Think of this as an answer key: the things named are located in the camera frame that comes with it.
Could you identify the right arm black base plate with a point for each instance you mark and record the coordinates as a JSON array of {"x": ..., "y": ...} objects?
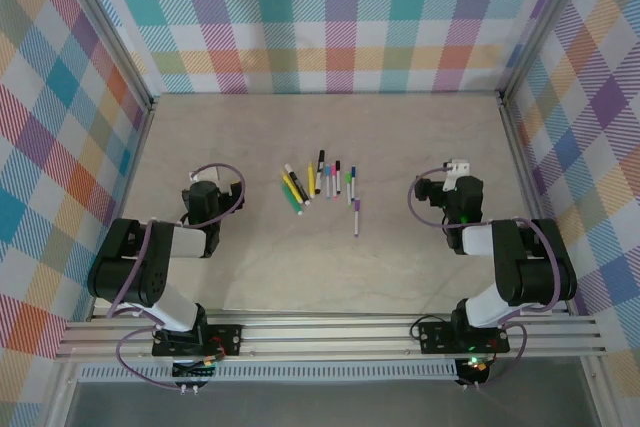
[{"x": 435, "y": 337}]

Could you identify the black connector box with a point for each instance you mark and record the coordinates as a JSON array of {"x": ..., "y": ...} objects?
[
  {"x": 192, "y": 372},
  {"x": 475, "y": 369}
]

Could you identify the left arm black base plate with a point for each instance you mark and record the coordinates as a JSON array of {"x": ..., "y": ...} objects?
[{"x": 230, "y": 339}]

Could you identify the slim green whiteboard pen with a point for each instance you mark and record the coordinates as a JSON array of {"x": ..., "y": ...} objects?
[{"x": 348, "y": 187}]

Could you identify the aluminium side rail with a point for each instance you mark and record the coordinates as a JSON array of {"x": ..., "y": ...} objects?
[
  {"x": 534, "y": 197},
  {"x": 125, "y": 197}
]

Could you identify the black marker with yellow stripe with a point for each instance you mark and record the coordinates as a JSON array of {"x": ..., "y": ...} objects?
[{"x": 298, "y": 184}]

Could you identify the purple whiteboard pen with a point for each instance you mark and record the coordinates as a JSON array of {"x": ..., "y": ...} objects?
[{"x": 357, "y": 219}]

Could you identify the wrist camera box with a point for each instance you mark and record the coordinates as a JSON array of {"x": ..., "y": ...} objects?
[
  {"x": 456, "y": 172},
  {"x": 205, "y": 174}
]

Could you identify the aluminium mounting beam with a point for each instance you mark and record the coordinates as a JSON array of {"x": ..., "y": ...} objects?
[{"x": 325, "y": 339}]

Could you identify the green felt marker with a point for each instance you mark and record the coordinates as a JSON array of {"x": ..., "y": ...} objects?
[{"x": 292, "y": 198}]

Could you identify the light blue whiteboard pen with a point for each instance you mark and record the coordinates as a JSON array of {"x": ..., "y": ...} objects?
[{"x": 328, "y": 182}]

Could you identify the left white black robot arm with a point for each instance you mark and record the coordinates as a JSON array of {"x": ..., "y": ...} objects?
[{"x": 185, "y": 242}]

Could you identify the black-capped whiteboard marker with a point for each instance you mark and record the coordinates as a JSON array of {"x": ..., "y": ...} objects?
[{"x": 319, "y": 172}]

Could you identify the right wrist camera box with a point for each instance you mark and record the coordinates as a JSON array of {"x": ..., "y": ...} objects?
[{"x": 456, "y": 172}]

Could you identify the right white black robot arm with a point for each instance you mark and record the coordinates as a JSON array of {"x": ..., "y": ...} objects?
[{"x": 480, "y": 239}]

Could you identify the dark blue whiteboard pen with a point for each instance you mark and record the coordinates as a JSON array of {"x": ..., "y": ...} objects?
[{"x": 353, "y": 182}]

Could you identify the yellow highlighter pen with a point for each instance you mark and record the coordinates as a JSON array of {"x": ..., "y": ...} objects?
[{"x": 311, "y": 179}]

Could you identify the aluminium frame post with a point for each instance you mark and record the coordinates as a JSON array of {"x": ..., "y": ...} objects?
[
  {"x": 544, "y": 22},
  {"x": 106, "y": 22}
]

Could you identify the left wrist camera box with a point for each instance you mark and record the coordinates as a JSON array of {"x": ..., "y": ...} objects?
[{"x": 205, "y": 174}]

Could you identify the pink whiteboard pen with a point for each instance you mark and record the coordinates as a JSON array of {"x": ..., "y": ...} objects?
[{"x": 334, "y": 182}]

